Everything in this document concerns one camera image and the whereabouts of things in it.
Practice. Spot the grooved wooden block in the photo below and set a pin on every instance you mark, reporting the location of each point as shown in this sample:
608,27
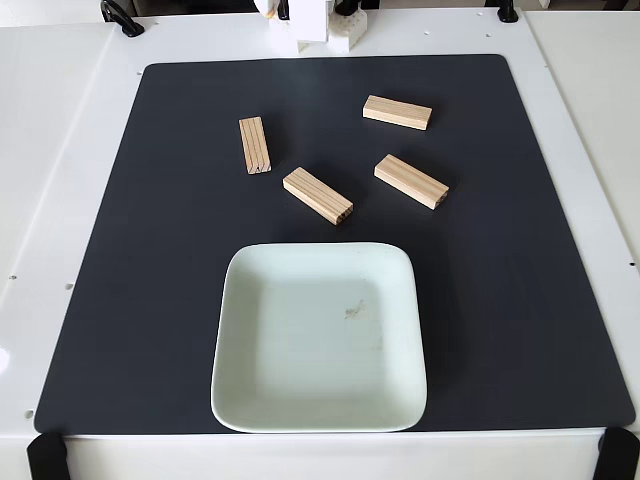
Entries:
317,195
255,145

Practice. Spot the plain wooden block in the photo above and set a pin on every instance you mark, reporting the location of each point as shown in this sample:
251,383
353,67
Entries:
410,180
397,112

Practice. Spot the pale green square plate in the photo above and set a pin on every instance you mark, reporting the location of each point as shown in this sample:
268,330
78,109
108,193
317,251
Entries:
320,340

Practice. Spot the black table clamp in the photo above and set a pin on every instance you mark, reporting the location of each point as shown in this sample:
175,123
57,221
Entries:
507,12
122,17

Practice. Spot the black rubber mat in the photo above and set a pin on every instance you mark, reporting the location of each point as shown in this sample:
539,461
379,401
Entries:
150,250

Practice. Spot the black corner bracket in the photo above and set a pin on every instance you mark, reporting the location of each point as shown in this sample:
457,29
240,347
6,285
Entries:
47,457
620,455

